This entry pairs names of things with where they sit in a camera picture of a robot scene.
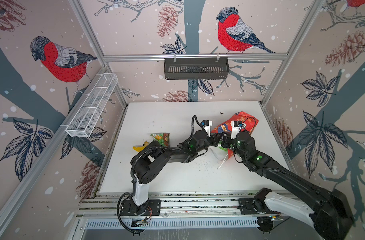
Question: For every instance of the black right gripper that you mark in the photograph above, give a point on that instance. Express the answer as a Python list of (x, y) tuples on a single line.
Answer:
[(225, 143)]

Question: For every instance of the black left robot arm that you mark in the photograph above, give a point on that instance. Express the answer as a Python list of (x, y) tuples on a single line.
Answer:
[(149, 162)]

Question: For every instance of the green snack packet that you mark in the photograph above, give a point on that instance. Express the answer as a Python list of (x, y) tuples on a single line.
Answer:
[(162, 138)]

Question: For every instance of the white wire mesh shelf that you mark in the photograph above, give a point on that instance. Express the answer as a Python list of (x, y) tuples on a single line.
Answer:
[(88, 114)]

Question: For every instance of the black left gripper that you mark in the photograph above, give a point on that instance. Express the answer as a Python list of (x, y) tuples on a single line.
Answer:
[(215, 141)]

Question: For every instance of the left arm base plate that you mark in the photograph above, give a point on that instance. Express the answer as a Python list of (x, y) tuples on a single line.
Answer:
[(129, 208)]

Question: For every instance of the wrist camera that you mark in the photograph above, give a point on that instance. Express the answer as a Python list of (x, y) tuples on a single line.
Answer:
[(236, 127), (206, 125)]

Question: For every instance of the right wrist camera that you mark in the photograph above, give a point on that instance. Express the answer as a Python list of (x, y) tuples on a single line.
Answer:
[(236, 127)]

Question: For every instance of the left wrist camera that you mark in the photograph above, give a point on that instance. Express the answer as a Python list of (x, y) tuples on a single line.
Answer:
[(206, 125)]

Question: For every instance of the yellow snack packet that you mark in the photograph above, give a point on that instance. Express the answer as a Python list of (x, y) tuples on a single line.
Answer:
[(139, 148)]

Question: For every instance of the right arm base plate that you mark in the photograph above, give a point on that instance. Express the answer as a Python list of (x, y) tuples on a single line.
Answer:
[(256, 205)]

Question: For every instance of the red paper gift bag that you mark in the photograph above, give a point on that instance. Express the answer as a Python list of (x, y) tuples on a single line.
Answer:
[(245, 149)]

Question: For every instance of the black hanging wall basket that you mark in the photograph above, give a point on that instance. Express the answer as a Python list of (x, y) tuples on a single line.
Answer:
[(196, 69)]

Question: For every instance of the aluminium mounting rail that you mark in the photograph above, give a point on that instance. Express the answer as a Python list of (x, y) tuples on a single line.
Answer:
[(199, 205)]

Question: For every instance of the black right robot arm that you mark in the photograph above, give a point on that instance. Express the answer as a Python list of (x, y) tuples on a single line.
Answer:
[(330, 214)]

